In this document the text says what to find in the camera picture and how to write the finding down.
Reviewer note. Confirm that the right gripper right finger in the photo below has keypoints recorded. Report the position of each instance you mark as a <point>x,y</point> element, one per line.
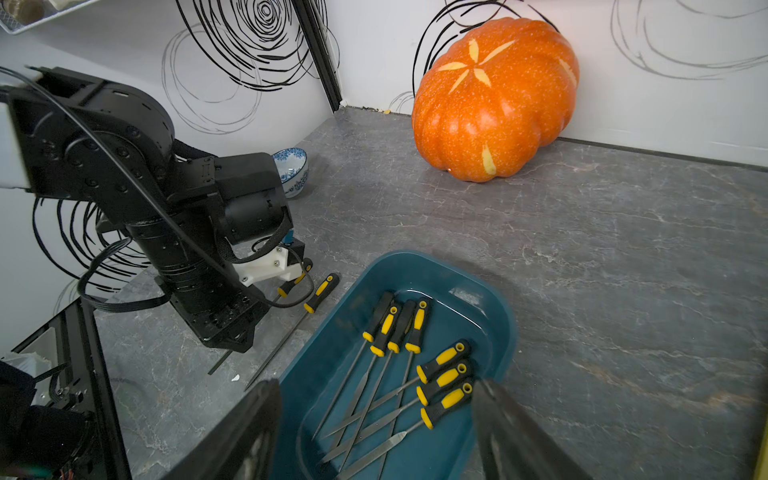
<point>511,444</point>

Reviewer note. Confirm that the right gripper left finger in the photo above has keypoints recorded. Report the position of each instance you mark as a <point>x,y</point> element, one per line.
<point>243,443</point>

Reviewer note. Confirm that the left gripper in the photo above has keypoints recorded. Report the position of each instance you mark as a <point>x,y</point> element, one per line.
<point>283,262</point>

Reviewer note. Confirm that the black yellow file tool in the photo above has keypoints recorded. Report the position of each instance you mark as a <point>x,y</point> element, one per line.
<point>325,288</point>

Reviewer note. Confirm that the teal plastic storage box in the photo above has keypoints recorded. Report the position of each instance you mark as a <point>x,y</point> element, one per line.
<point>319,384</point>

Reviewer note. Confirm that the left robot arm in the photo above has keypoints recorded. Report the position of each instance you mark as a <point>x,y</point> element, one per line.
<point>212,227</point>

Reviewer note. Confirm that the file tool in box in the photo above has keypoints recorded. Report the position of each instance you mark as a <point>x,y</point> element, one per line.
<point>392,347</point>
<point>427,372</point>
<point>369,333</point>
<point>430,416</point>
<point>414,340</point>
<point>377,349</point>
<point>425,394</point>

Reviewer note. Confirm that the blue white patterned bowl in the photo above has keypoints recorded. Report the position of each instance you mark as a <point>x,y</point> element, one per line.
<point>293,168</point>

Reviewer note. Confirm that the orange pumpkin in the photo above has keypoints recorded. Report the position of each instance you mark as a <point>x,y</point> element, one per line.
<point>505,90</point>

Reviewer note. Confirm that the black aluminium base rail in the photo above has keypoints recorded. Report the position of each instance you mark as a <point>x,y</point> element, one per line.
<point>58,416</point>

